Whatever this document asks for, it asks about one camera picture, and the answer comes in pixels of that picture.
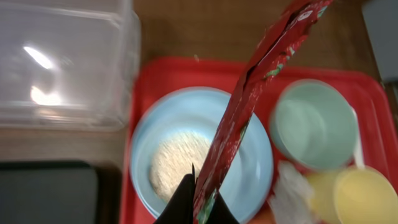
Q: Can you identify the white plastic spoon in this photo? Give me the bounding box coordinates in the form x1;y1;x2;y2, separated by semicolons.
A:
351;108;366;169

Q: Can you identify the black waste tray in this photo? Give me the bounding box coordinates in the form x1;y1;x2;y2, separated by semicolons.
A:
1;160;121;224

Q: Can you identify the red snack wrapper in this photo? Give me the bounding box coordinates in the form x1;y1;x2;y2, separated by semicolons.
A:
193;0;333;224

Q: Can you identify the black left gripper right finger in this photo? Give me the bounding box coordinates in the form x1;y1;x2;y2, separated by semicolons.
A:
206;192;239;224

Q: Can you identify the clear plastic waste bin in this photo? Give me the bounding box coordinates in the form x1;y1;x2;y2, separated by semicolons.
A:
1;0;141;131

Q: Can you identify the white tissue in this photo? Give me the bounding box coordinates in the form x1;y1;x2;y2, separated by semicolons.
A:
268;161;316;224

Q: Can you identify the grey dishwasher rack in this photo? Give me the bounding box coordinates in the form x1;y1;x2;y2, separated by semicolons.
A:
362;0;397;83

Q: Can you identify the light blue bowl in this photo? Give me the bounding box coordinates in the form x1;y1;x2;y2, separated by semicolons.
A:
130;87;274;223

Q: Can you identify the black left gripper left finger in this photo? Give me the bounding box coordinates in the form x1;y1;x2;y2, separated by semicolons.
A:
154;165;195;224

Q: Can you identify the cooked rice pile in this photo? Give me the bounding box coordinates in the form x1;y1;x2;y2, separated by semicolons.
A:
149;131;211;202

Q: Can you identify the red serving tray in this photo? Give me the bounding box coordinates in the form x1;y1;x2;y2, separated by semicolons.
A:
119;57;398;224

